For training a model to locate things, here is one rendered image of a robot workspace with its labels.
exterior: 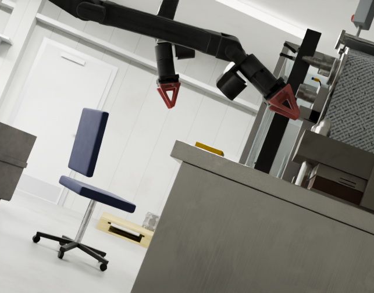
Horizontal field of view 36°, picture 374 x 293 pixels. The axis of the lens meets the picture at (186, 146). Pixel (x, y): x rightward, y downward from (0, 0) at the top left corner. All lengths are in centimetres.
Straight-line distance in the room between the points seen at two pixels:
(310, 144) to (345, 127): 24
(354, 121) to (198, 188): 49
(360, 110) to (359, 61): 13
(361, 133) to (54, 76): 722
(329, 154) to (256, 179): 18
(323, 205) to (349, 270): 14
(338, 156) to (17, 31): 735
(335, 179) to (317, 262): 20
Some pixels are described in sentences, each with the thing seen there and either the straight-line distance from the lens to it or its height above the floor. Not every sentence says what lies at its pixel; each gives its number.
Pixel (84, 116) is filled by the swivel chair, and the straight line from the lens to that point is 495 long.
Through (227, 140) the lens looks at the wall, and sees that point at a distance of 865.
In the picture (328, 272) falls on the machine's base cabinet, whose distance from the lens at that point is 124.
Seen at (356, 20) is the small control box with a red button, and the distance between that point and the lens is 223.
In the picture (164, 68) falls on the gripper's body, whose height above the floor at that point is 114.
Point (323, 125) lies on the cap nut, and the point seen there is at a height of 106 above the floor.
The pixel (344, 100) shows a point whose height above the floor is 117.
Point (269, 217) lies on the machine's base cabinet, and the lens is 123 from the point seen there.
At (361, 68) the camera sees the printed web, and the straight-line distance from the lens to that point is 156.
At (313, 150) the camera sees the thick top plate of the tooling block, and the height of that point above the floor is 99.
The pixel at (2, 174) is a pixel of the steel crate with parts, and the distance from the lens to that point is 562.
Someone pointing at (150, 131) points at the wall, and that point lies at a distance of 847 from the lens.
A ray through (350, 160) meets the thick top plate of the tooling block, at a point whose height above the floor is 100.
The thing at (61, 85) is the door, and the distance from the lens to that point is 847.
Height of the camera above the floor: 79
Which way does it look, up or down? 5 degrees up
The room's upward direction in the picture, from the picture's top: 22 degrees clockwise
